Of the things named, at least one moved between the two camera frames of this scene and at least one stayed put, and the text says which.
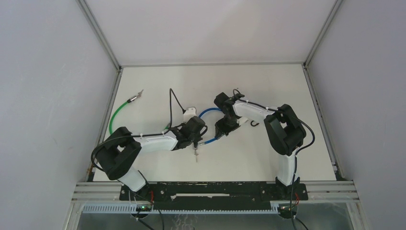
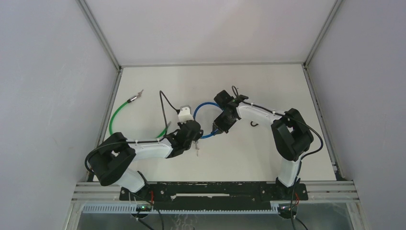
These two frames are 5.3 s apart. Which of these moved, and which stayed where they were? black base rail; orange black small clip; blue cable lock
Moved: blue cable lock
Stayed: orange black small clip; black base rail
